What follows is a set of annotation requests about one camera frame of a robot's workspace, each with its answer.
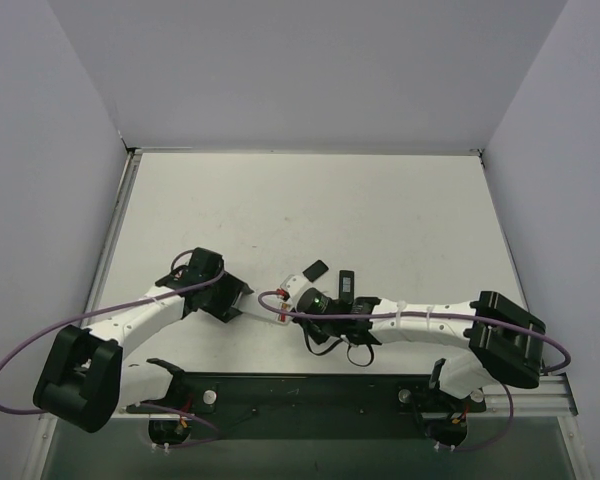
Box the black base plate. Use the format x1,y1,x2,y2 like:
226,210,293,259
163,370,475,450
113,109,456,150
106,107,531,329
156,373,486,440

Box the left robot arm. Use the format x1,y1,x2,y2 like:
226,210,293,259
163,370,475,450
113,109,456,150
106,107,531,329
33,247,253,433

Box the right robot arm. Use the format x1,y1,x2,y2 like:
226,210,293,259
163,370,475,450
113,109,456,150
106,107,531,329
292,287,546,399

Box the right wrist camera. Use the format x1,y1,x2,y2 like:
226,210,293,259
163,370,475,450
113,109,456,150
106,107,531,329
277,274,313,311

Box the black battery cover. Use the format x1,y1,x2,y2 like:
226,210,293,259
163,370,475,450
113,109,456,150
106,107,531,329
302,260,329,283

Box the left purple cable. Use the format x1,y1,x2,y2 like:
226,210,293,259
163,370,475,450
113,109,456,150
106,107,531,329
0,249,226,415

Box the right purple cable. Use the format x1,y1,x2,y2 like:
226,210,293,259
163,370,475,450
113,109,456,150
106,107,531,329
257,289,572,374

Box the aluminium frame rail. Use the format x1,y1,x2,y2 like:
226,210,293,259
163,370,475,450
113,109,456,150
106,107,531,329
39,372,579,421

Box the black remote control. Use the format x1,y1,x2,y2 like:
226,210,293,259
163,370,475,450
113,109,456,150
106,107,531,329
338,270,355,304

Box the purple cable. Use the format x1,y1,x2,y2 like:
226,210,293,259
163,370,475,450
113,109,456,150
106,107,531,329
257,289,572,374
0,249,226,415

